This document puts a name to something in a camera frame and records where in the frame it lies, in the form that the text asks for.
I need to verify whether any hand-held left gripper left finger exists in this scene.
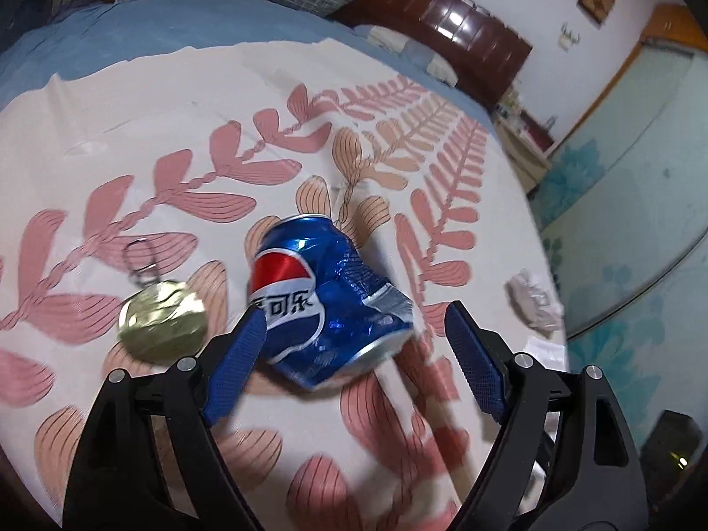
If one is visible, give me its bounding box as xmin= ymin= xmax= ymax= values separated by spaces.
xmin=62 ymin=310 xmax=267 ymax=531

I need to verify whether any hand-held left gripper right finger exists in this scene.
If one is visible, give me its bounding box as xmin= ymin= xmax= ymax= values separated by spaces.
xmin=445 ymin=301 xmax=648 ymax=531

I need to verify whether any crushed blue soda can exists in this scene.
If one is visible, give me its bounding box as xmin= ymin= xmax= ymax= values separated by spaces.
xmin=246 ymin=213 xmax=415 ymax=395

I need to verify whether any crumpled white tissue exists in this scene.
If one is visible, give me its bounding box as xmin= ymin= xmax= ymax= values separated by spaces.
xmin=504 ymin=268 xmax=564 ymax=334

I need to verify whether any round gold can lid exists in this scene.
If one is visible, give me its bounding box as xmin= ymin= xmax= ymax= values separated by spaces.
xmin=118 ymin=238 xmax=210 ymax=366

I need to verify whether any light wooden nightstand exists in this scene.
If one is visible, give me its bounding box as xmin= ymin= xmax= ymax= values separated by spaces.
xmin=492 ymin=116 xmax=554 ymax=194

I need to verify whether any floral glass wardrobe door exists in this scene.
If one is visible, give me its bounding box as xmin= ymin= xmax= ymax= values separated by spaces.
xmin=525 ymin=44 xmax=708 ymax=454

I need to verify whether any dark red box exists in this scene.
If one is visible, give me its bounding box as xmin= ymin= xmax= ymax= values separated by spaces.
xmin=517 ymin=108 xmax=557 ymax=153

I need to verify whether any leaf-patterned cream cloth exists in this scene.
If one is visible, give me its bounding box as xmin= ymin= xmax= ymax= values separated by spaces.
xmin=0 ymin=38 xmax=570 ymax=531

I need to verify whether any striped pillow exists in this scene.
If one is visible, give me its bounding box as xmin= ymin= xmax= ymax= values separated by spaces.
xmin=354 ymin=22 xmax=460 ymax=86

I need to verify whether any dark red wooden headboard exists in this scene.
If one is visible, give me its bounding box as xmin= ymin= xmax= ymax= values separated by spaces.
xmin=282 ymin=0 xmax=535 ymax=114

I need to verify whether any blue bed sheet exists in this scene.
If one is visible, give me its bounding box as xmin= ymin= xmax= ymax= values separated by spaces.
xmin=0 ymin=0 xmax=493 ymax=117

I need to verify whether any orange overhead cabinet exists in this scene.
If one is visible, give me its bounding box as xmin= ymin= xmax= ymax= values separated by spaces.
xmin=639 ymin=3 xmax=708 ymax=53

